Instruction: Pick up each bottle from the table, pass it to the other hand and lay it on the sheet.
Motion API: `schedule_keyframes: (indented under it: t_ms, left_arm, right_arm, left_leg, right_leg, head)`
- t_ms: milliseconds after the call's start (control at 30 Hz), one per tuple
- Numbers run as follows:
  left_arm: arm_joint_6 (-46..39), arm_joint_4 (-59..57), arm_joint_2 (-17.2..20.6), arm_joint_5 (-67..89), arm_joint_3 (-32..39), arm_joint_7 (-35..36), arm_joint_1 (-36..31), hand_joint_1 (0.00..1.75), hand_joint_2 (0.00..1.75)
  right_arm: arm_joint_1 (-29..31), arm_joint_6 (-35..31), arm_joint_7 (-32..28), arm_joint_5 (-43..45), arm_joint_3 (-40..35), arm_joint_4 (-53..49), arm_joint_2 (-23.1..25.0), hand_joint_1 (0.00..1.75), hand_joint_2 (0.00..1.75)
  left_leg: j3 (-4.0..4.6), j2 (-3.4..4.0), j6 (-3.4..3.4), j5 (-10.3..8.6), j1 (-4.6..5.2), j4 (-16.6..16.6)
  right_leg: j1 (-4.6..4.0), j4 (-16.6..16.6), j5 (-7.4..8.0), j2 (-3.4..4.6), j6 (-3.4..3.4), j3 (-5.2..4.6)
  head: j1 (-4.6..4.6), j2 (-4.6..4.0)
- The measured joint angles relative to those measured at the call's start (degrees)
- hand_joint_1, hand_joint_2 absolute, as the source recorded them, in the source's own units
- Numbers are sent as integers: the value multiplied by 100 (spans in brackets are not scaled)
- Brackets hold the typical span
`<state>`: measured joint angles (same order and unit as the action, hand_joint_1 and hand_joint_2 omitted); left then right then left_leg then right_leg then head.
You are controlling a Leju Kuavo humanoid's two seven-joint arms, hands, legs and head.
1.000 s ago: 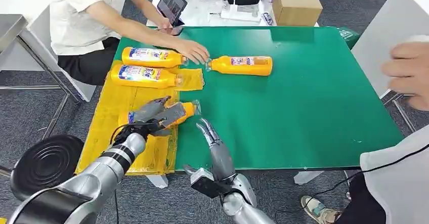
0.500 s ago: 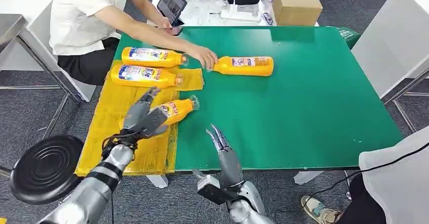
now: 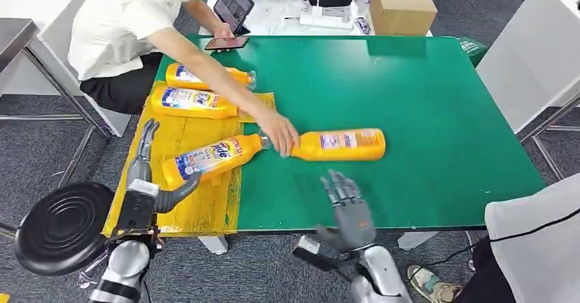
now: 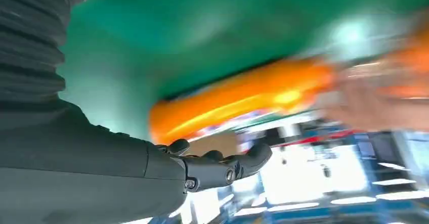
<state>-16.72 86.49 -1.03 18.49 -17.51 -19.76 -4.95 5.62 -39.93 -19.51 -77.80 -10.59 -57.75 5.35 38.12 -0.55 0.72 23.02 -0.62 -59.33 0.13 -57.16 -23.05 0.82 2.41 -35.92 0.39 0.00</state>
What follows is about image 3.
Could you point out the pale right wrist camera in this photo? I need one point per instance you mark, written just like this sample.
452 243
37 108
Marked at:
309 245

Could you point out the white table foot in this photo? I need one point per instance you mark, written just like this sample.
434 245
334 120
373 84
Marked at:
213 245
417 240

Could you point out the person's right hand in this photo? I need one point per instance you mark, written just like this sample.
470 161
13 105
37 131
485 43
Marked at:
281 133

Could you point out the green bin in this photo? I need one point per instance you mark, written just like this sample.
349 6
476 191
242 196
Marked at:
473 49

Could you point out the standing person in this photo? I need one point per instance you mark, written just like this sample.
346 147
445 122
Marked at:
534 246

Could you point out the white panel board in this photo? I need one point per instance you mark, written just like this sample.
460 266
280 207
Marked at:
530 51

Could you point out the steel bench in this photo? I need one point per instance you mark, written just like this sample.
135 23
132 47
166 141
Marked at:
16 38

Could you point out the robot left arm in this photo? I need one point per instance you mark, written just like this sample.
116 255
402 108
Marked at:
124 260

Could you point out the yellow plastic sheet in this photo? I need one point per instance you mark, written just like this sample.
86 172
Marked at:
190 210

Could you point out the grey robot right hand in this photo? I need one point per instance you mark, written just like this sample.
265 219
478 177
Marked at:
351 219

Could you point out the metal leg frame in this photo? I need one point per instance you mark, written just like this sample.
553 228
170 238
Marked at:
543 133

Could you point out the black smartphone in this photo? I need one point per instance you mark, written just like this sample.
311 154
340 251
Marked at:
226 43

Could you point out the small blue white packet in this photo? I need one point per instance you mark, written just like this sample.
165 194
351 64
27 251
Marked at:
363 25

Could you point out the green table mat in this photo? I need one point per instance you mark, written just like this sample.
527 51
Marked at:
408 110

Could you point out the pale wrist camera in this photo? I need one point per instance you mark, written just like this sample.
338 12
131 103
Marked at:
144 187
309 245

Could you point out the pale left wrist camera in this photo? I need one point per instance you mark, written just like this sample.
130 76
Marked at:
144 187

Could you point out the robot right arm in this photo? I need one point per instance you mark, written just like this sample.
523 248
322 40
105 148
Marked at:
380 273

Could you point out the white side table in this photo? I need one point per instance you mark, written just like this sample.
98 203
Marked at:
272 8

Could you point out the black round stool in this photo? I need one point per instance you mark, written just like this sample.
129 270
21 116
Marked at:
63 228

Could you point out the person in white shirt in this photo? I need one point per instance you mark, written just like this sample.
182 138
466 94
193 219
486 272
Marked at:
118 24

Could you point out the black tablet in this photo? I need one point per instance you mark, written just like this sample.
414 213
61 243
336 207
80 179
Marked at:
233 4

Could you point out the white power strip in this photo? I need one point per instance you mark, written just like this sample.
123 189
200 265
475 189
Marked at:
326 21

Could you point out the brown cardboard box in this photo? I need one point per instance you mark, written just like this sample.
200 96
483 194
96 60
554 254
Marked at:
403 11

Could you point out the person's left hand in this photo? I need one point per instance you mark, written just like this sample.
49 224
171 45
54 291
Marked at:
223 31

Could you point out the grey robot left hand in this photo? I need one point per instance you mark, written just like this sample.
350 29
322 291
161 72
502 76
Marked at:
140 169

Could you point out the orange drink bottle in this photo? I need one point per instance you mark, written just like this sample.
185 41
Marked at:
213 156
199 76
344 144
190 101

